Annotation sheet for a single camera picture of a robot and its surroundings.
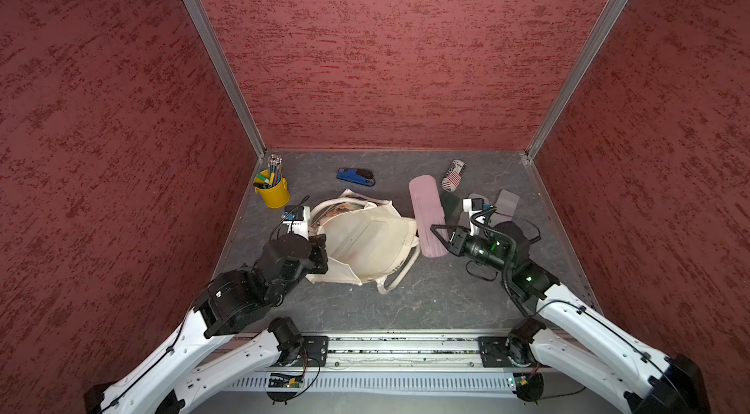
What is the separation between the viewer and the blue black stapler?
3.66ft

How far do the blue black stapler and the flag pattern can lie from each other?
28 cm

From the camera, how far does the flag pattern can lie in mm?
1086
